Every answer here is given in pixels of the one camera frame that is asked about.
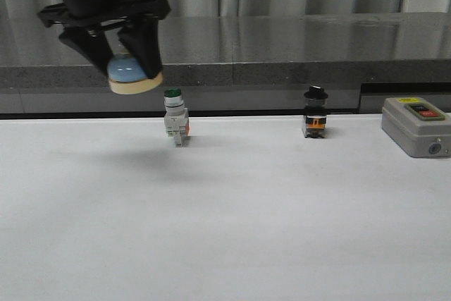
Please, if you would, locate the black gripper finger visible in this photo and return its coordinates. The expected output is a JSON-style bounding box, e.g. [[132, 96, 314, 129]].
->
[[58, 27, 113, 76], [118, 17, 163, 79]]

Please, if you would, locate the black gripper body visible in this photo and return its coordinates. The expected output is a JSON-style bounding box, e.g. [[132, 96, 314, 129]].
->
[[38, 0, 171, 35]]

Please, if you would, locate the blue call bell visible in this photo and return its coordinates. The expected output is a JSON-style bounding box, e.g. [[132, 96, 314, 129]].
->
[[107, 47, 163, 95]]

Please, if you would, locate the grey stone counter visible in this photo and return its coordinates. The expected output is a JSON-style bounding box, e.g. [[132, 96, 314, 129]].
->
[[1, 13, 450, 118]]

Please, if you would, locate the green pushbutton switch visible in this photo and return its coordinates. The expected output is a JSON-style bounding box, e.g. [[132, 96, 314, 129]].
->
[[164, 88, 190, 147]]

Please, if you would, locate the black rotary selector switch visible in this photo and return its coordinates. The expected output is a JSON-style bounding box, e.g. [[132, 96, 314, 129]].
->
[[302, 85, 328, 138]]

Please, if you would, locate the grey on-off switch box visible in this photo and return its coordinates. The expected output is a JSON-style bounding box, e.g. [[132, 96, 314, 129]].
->
[[381, 97, 450, 158]]

